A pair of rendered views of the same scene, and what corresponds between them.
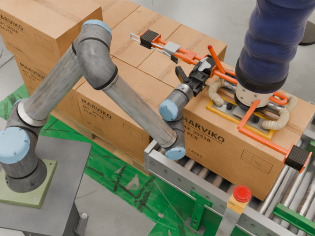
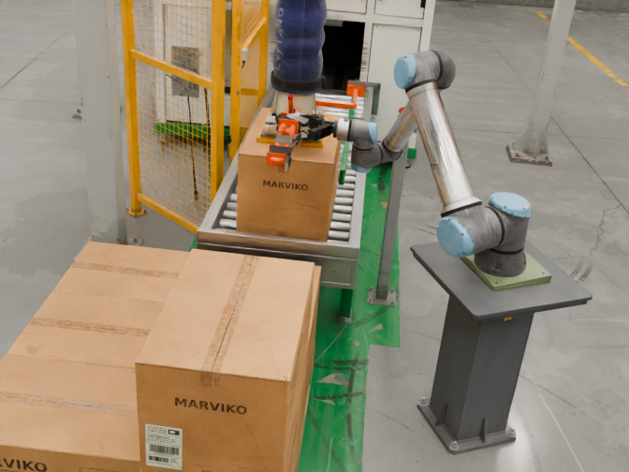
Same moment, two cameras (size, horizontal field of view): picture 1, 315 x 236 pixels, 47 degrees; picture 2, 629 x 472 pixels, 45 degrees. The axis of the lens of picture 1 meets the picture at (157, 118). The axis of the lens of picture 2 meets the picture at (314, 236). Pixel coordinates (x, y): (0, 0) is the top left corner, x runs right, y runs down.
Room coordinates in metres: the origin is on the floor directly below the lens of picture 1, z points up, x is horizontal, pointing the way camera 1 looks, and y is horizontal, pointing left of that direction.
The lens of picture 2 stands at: (2.67, 2.42, 2.18)
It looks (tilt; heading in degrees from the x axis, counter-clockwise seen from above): 28 degrees down; 240
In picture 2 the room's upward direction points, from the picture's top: 5 degrees clockwise
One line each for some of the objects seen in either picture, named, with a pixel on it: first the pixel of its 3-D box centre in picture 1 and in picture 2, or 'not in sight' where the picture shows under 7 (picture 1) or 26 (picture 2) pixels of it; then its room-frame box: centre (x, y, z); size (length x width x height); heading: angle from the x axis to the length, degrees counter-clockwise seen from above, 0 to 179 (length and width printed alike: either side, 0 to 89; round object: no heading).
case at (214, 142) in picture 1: (237, 128); (292, 173); (1.17, -0.43, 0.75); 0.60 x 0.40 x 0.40; 56
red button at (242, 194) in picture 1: (241, 195); not in sight; (0.64, -0.34, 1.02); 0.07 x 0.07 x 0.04
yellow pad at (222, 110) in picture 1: (242, 114); (314, 127); (1.08, -0.40, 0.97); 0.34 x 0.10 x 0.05; 58
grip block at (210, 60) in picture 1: (208, 66); (289, 123); (1.30, -0.24, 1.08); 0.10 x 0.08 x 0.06; 148
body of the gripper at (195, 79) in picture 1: (194, 83); (322, 126); (1.18, -0.17, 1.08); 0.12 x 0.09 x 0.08; 147
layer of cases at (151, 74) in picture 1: (123, 68); (168, 379); (2.00, 0.27, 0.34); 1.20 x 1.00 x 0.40; 57
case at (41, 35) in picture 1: (50, 29); (233, 361); (1.94, 0.74, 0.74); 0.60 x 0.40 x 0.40; 56
